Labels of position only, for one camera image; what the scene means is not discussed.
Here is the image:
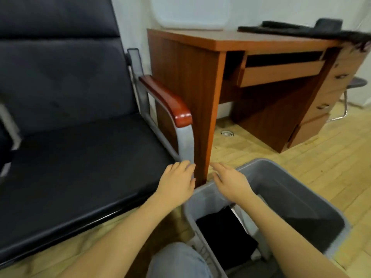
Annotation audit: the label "grey t-shirt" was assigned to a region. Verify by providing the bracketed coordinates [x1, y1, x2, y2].
[230, 197, 274, 262]

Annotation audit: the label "person's right forearm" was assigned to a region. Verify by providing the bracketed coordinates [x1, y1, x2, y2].
[240, 195, 351, 278]

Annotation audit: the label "brown wooden desk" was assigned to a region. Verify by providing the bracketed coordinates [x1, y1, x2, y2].
[145, 28, 371, 188]

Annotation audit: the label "white plastic tray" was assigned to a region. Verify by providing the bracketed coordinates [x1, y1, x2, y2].
[149, 0, 233, 31]

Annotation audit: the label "black office chair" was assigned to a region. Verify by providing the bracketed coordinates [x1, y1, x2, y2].
[313, 17, 369, 90]

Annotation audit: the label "grey plastic storage bin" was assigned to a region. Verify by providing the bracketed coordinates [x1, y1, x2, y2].
[182, 157, 352, 278]

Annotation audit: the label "black board green print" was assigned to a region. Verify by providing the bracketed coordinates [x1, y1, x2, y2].
[237, 20, 371, 45]

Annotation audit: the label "person's left forearm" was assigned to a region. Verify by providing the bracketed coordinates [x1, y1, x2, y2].
[58, 200, 175, 278]

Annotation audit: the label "black leather bench seat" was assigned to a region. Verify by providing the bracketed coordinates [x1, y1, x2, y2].
[0, 0, 182, 268]

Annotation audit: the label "brown wooden cabinet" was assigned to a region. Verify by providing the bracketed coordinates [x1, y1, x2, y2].
[286, 46, 369, 150]

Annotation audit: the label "chrome chair leg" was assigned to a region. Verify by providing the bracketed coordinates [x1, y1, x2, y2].
[328, 88, 350, 123]

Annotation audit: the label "person's left hand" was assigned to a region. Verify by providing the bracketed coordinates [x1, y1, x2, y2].
[148, 159, 197, 214]

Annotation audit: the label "brown wooden bench armrest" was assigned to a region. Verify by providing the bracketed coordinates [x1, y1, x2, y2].
[137, 75, 194, 129]

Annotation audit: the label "black garment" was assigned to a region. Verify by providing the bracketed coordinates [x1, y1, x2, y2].
[195, 205, 260, 271]

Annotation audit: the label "person's blue jeans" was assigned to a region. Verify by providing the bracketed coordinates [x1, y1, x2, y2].
[145, 241, 214, 278]

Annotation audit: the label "person's right hand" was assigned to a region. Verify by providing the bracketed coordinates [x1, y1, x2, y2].
[209, 161, 257, 207]

